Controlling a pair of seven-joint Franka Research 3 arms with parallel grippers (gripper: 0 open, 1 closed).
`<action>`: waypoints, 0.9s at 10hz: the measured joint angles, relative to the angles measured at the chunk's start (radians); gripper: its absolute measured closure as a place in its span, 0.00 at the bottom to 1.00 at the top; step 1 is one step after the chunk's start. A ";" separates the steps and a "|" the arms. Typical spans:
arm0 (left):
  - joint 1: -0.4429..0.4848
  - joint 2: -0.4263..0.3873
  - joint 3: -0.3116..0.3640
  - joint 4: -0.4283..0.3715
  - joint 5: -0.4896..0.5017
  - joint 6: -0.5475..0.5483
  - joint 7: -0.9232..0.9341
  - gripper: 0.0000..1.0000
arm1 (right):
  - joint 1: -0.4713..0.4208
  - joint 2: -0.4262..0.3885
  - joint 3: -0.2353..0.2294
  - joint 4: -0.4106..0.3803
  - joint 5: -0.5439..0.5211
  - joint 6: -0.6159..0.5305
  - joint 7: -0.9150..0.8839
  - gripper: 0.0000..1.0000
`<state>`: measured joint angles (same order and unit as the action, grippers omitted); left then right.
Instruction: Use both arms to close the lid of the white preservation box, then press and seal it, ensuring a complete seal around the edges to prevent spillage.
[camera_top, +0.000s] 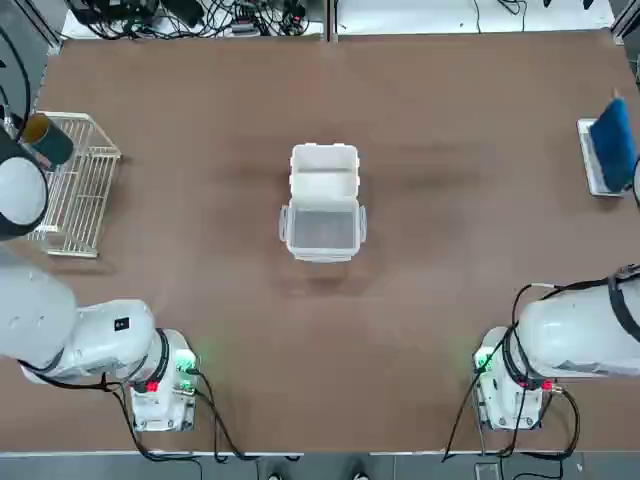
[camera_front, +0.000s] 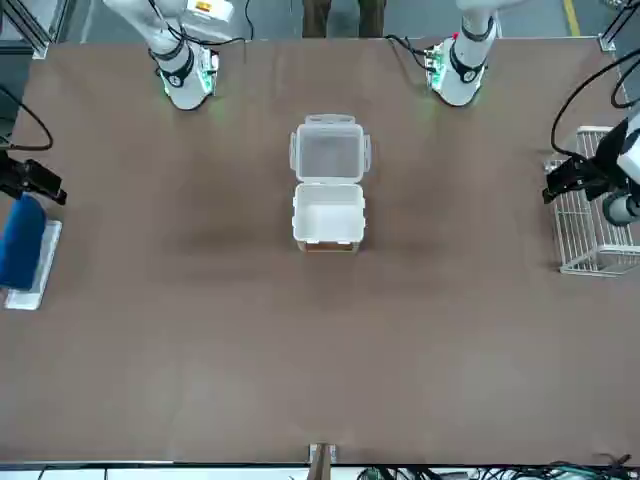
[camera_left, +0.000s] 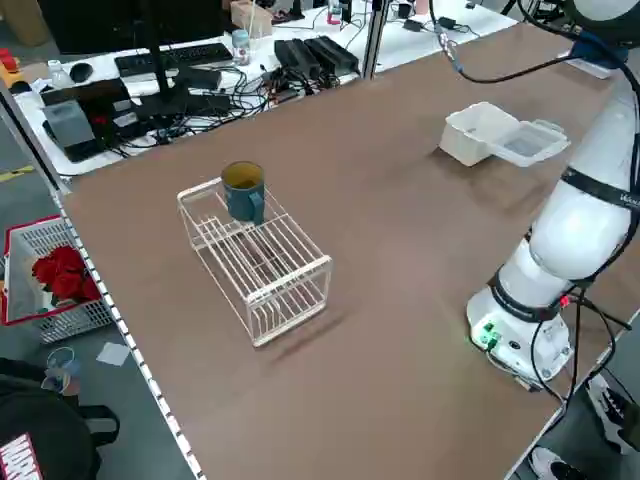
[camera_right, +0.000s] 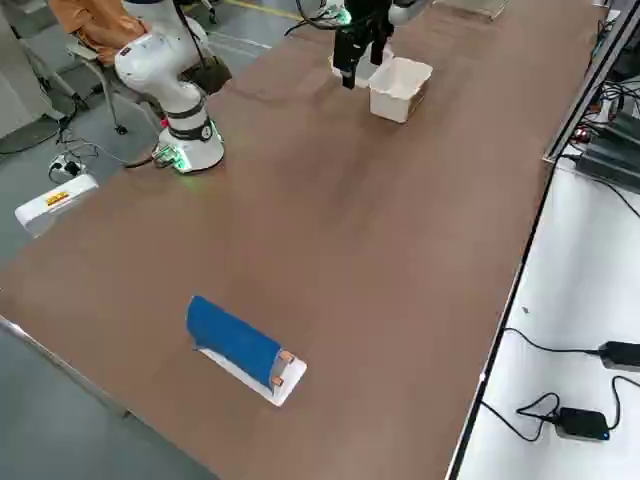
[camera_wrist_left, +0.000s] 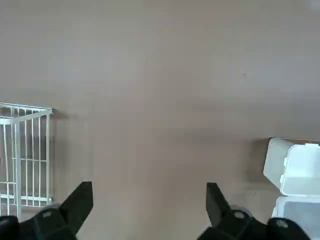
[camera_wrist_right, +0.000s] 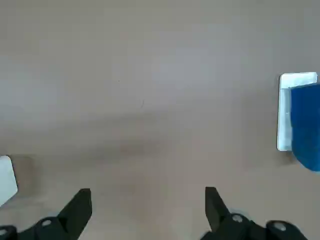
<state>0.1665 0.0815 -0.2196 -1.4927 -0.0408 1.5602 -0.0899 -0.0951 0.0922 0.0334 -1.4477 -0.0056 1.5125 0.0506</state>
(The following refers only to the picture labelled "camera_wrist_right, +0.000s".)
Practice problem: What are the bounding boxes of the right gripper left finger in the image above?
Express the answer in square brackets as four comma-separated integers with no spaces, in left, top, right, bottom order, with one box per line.
[0,188,93,240]

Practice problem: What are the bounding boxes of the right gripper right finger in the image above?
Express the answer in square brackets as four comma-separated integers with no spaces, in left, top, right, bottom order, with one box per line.
[199,186,309,240]

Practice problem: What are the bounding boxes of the white preservation box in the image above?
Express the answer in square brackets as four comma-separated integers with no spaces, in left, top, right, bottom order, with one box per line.
[0,154,19,208]

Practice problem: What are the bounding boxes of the white board with wooden pegs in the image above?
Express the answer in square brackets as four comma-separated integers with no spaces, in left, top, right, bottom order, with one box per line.
[276,71,319,152]

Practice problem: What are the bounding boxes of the blue cloth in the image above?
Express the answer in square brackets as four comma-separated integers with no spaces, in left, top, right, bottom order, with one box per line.
[290,82,320,173]

